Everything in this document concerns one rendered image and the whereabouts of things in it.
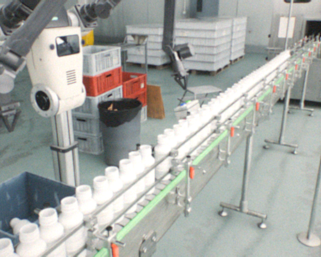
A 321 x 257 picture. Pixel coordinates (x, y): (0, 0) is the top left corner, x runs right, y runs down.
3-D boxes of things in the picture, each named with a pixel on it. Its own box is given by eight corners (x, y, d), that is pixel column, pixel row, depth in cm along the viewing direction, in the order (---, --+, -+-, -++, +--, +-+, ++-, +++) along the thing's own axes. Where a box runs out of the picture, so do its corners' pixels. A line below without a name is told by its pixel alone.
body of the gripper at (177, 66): (190, 71, 179) (185, 57, 177) (181, 75, 170) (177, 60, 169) (179, 74, 182) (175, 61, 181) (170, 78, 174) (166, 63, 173)
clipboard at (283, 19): (292, 38, 520) (296, 15, 508) (276, 37, 530) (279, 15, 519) (293, 38, 522) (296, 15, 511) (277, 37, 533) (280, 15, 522)
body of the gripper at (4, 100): (2, 112, 107) (-1, 89, 104) (-17, 106, 112) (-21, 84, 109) (20, 107, 112) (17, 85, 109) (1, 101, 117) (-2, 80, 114)
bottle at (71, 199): (57, 261, 86) (50, 204, 80) (71, 246, 91) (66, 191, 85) (77, 267, 84) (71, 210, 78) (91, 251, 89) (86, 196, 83)
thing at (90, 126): (97, 137, 368) (96, 118, 360) (66, 131, 383) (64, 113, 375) (124, 120, 421) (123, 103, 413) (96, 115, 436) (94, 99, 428)
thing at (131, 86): (124, 100, 422) (123, 83, 415) (97, 96, 440) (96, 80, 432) (147, 89, 474) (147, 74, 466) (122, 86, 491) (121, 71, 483)
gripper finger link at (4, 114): (6, 136, 110) (2, 108, 106) (-8, 131, 113) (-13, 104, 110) (24, 130, 115) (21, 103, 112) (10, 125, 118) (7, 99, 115)
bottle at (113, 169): (99, 219, 102) (96, 169, 96) (115, 210, 106) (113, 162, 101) (113, 227, 98) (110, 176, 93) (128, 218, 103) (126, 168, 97)
